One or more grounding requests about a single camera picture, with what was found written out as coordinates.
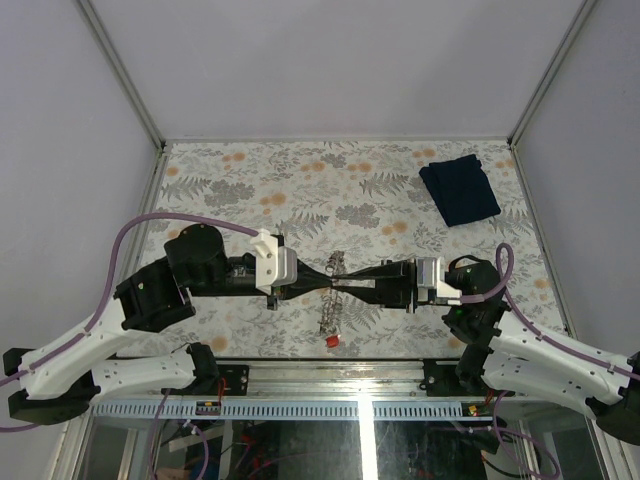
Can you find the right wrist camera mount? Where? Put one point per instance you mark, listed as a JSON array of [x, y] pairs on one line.
[[432, 289]]

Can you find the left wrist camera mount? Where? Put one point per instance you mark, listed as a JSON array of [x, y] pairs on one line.
[[266, 254]]

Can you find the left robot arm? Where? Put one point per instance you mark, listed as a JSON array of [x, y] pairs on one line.
[[63, 379]]

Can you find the large metal keyring disc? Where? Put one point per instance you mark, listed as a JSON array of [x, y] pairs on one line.
[[332, 303]]

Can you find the red key tag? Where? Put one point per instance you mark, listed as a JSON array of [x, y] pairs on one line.
[[332, 341]]

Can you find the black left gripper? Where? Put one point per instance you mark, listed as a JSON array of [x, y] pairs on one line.
[[308, 279]]

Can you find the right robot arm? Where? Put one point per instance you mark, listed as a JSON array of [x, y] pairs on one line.
[[504, 351]]

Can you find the dark blue folded cloth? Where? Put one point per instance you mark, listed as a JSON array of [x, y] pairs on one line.
[[460, 190]]

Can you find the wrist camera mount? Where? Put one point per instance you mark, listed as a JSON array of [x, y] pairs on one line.
[[432, 289], [266, 254]]

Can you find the metal base rail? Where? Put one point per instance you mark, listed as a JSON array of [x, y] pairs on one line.
[[326, 379]]

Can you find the white slotted cable duct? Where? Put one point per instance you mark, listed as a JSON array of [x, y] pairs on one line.
[[287, 410]]

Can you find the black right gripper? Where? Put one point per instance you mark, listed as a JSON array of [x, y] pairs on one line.
[[395, 285]]

